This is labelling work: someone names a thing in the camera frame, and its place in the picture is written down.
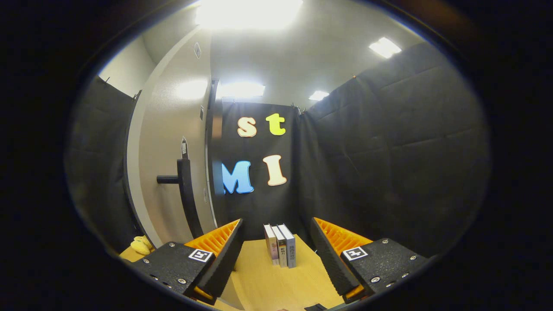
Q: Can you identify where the grey spine book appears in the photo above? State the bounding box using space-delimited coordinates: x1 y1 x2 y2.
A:
277 224 296 269

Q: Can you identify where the black cabinet door handle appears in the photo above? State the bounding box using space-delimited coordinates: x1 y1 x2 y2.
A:
156 159 203 239

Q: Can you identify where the black backdrop cloth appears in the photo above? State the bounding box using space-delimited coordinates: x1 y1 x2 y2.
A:
65 41 491 260

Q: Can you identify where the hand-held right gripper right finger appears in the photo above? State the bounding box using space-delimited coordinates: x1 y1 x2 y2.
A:
310 217 429 304

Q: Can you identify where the grey cabinet door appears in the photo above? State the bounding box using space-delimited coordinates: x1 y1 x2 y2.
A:
124 27 216 248

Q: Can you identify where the pink cover book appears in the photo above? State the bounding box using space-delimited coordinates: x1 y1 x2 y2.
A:
263 224 279 265

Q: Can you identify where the white spine book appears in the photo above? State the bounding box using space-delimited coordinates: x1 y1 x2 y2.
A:
271 225 288 268

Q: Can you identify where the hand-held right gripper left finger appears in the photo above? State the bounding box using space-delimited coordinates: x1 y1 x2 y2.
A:
130 218 244 304

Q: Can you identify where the yellow plush toy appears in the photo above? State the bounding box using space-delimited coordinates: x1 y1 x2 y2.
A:
130 236 154 255

